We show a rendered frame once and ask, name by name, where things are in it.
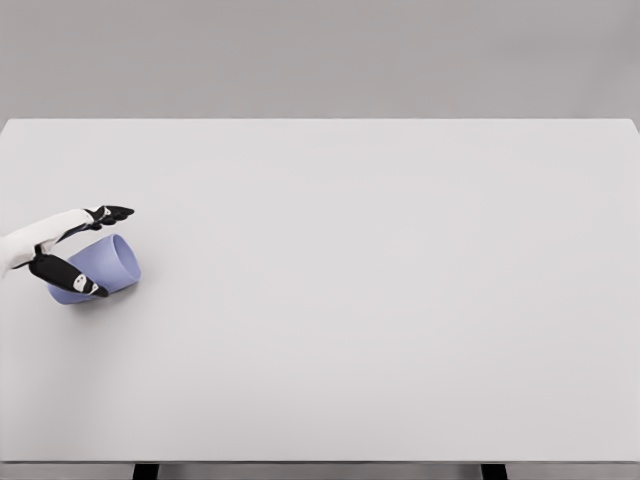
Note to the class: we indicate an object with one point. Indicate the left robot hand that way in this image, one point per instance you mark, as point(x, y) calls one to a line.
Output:
point(47, 232)

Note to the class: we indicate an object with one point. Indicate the lavender plastic cup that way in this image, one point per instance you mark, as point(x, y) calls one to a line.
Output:
point(112, 265)

